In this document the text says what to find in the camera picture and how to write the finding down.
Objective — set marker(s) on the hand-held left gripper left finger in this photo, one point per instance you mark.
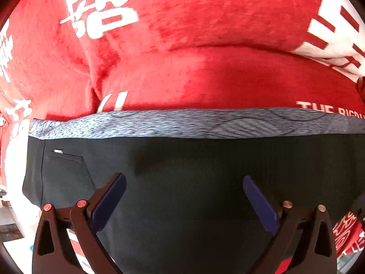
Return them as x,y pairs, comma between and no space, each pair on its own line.
110,200

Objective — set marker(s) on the red printed blanket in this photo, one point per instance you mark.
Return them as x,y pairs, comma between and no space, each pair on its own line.
199,48

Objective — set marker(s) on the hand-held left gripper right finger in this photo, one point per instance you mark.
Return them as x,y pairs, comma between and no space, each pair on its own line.
260,203

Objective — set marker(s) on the black pants with blue trim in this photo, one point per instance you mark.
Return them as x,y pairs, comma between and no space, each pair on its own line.
185,162

